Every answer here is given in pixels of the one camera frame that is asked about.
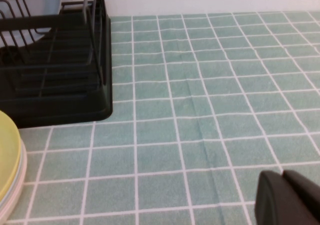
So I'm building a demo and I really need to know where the black wire dish rack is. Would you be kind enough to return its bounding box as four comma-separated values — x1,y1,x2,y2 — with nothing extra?
0,0,109,99

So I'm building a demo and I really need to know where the black plastic drip tray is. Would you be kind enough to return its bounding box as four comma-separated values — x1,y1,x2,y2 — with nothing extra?
0,0,114,129

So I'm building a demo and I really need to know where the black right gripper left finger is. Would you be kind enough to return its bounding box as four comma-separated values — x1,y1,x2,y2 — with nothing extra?
254,170,320,225

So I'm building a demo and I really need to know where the pink round plate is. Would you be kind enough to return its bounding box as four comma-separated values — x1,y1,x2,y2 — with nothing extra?
0,141,28,218

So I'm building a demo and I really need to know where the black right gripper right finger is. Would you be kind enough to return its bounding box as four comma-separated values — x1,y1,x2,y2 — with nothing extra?
282,169,320,200

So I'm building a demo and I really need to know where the pale grey round plate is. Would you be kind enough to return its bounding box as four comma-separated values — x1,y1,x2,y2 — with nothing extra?
0,0,62,49

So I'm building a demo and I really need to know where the green checked tablecloth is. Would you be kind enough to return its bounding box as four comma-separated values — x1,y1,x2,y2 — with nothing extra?
0,11,320,225

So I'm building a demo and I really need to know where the yellow round plate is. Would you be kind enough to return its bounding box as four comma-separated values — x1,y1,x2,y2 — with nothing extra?
0,109,22,206

